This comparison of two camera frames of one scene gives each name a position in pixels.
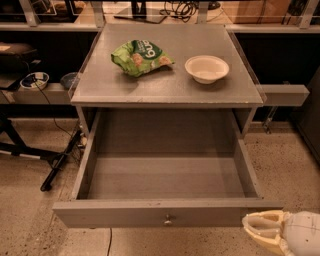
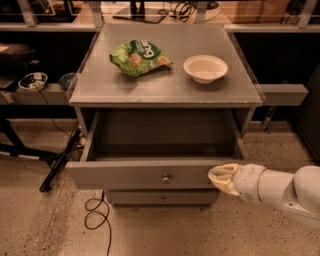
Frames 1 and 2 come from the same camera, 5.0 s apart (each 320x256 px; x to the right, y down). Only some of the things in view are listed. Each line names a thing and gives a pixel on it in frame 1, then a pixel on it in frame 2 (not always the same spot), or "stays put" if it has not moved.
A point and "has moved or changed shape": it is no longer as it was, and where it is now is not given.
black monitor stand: (140, 12) stays put
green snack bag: (140, 57) stays put
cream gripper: (304, 233) -> (248, 181)
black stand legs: (19, 147) stays put
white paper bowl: (205, 69) stays put
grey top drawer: (148, 168) has moved or changed shape
